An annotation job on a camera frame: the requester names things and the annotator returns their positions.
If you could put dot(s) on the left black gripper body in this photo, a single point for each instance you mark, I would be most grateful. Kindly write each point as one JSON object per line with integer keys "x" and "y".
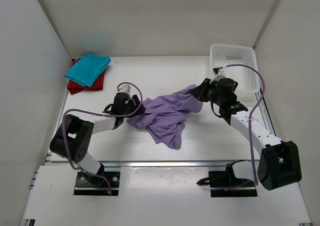
{"x": 136, "y": 104}

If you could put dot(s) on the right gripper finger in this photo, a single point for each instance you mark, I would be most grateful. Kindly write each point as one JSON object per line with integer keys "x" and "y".
{"x": 199, "y": 94}
{"x": 206, "y": 85}

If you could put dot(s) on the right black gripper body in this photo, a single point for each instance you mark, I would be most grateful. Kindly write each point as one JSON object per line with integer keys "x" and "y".
{"x": 201, "y": 90}

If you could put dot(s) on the lavender t-shirt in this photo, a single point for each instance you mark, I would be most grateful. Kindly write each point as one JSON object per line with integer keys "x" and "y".
{"x": 164, "y": 117}

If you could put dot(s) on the teal t-shirt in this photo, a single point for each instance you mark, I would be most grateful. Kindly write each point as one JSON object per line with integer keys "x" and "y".
{"x": 87, "y": 70}

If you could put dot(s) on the red t-shirt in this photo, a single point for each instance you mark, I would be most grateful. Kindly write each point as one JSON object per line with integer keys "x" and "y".
{"x": 75, "y": 88}

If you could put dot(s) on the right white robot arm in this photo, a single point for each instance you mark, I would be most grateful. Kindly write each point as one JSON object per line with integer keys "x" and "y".
{"x": 279, "y": 163}

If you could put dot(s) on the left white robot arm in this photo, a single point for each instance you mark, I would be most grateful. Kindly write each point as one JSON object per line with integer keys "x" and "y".
{"x": 72, "y": 139}

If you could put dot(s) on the white plastic basket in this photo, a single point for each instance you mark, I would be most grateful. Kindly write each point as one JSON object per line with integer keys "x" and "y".
{"x": 225, "y": 54}

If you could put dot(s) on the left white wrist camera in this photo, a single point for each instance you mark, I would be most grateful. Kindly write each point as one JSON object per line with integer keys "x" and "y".
{"x": 125, "y": 88}

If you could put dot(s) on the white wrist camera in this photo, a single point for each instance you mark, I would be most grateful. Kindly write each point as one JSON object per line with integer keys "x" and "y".
{"x": 218, "y": 74}
{"x": 125, "y": 88}

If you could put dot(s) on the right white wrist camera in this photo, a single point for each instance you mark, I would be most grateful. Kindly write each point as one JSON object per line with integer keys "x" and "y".
{"x": 218, "y": 74}

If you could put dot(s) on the aluminium front rail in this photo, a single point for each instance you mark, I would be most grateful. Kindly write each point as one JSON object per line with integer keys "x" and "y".
{"x": 167, "y": 164}

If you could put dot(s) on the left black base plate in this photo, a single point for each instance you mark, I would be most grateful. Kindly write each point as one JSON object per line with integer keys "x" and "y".
{"x": 92, "y": 186}

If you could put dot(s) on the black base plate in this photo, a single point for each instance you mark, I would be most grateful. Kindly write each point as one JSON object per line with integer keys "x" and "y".
{"x": 224, "y": 185}
{"x": 92, "y": 186}

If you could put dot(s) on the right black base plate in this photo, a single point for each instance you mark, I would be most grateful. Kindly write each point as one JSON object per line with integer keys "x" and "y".
{"x": 224, "y": 185}

